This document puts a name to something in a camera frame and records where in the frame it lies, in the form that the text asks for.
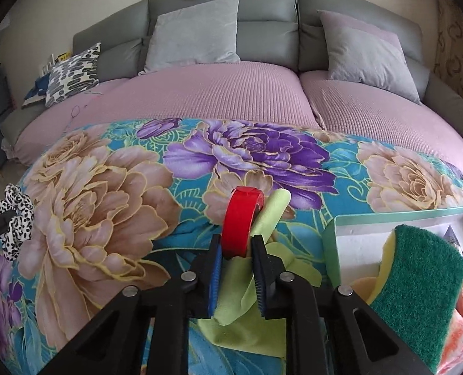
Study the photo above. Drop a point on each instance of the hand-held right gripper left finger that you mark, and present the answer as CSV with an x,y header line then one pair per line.
x,y
215,277

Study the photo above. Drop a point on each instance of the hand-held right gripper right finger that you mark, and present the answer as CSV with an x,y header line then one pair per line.
x,y
259,281

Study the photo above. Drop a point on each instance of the light green cloth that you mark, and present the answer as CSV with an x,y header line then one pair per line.
x,y
235,289

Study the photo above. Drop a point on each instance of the leopard print scrunchie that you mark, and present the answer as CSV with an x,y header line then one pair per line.
x,y
18,222

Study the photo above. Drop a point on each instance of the red tape roll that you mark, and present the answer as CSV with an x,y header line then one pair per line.
x,y
237,218

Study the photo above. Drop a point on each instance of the white tray with teal rim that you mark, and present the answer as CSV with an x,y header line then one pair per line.
x,y
352,246

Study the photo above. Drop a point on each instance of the green yellow scouring sponge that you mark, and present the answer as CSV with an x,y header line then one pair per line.
x,y
419,281

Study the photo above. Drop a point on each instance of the floral printed blanket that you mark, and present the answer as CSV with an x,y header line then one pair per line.
x,y
98,203

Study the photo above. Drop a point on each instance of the round beige sponge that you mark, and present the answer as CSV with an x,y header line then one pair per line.
x,y
366,287

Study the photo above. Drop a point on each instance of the black white patterned pillow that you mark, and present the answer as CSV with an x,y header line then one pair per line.
x,y
73,74

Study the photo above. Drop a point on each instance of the yellow box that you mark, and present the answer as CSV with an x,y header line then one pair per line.
x,y
64,55

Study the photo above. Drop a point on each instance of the pink bedspread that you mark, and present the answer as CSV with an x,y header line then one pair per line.
x,y
235,90

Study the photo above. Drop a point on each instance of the plain grey pillow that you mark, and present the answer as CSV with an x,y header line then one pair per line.
x,y
192,35

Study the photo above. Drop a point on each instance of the grey and pink pillow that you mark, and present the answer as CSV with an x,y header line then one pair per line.
x,y
364,54

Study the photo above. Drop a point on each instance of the grey upholstered bed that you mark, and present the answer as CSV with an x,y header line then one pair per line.
x,y
270,7

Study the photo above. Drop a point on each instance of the beige patterned curtain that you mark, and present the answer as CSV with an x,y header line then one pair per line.
x,y
454,47

